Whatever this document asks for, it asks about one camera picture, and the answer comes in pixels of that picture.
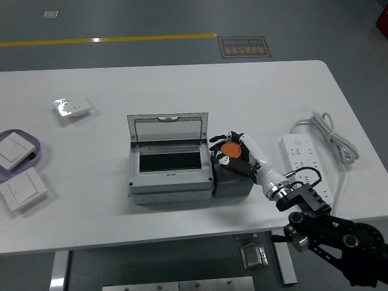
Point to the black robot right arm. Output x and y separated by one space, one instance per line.
315 224

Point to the metal floor socket box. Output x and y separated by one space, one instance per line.
254 256

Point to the white table leg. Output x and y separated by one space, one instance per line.
286 266
59 269

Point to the small square floor plate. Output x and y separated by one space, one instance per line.
51 14

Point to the white wall switch panel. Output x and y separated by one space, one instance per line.
22 189
12 151

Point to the orange cylinder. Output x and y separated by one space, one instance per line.
231 150

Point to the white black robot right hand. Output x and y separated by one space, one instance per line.
260 165

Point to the metal bracket under table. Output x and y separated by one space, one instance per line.
245 236

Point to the grey cube with round hole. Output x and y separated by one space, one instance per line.
233 188

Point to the purple tray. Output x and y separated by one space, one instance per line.
37 148

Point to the white power strip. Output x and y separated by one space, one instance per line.
303 154

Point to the grey metal plate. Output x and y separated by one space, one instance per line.
216 284
139 287

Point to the red object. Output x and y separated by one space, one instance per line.
382 18

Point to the brown floor sign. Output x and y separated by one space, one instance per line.
244 47

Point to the glossy white wall socket panel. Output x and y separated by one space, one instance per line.
77 107

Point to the grey enclosure box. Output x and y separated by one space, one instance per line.
169 182

